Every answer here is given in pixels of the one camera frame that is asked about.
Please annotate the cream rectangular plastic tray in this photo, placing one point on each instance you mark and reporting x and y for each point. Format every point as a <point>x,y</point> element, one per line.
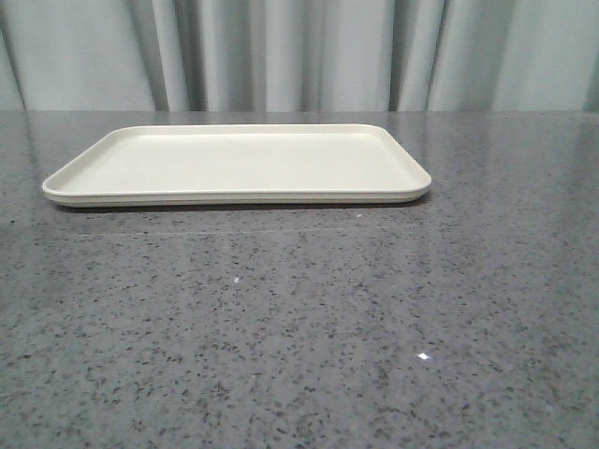
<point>169,165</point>

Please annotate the pale grey pleated curtain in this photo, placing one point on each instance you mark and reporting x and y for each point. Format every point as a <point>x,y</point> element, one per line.
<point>279,56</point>

